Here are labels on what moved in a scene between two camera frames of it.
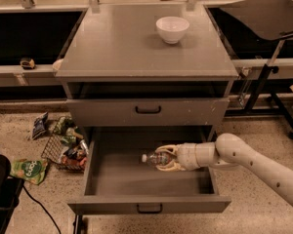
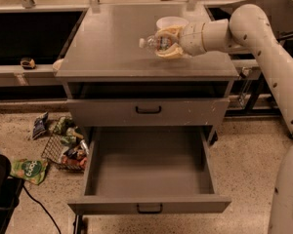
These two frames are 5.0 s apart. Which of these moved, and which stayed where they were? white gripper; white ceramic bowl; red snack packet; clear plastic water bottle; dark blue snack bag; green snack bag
Moved: white gripper; clear plastic water bottle
Stayed: red snack packet; green snack bag; white ceramic bowl; dark blue snack bag
